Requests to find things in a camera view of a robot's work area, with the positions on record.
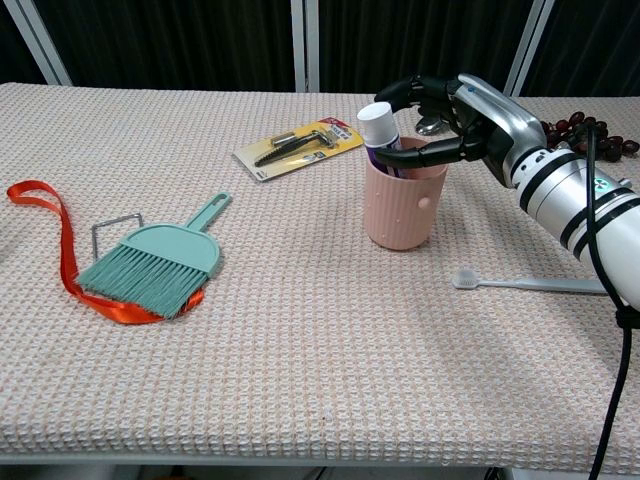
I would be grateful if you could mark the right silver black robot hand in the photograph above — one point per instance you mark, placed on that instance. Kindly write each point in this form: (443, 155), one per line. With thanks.
(495, 115)

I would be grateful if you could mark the white purple toothpaste tube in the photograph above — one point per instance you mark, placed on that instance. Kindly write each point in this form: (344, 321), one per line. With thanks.
(380, 127)

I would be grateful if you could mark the grey toothbrush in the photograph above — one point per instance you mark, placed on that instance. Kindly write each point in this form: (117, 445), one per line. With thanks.
(530, 284)

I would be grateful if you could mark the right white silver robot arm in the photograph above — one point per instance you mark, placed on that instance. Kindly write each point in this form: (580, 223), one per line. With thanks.
(570, 200)

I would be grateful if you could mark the pink ribbed plastic cup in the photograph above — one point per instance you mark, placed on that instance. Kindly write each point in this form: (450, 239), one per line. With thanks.
(405, 210)

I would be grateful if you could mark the teal hand brush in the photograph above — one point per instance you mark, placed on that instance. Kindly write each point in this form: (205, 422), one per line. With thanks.
(160, 260)

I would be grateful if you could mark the metal spoon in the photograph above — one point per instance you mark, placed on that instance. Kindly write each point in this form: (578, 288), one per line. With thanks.
(429, 127)

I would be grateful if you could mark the dark red grape bunch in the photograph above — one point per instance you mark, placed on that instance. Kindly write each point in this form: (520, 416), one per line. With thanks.
(612, 142)

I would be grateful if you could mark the razor in yellow blister pack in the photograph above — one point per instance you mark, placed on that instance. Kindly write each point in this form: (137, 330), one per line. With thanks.
(300, 150)

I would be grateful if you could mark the beige waffle table cloth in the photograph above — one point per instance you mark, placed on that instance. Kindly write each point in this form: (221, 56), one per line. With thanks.
(300, 360)

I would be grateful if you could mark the black curtain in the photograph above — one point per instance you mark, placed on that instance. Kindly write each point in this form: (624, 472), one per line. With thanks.
(175, 40)

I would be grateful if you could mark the white slanted frame post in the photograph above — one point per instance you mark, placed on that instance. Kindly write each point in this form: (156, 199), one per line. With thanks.
(527, 50)
(40, 45)

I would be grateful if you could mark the white upright frame post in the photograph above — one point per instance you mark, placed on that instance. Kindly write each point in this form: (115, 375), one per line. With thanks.
(306, 45)

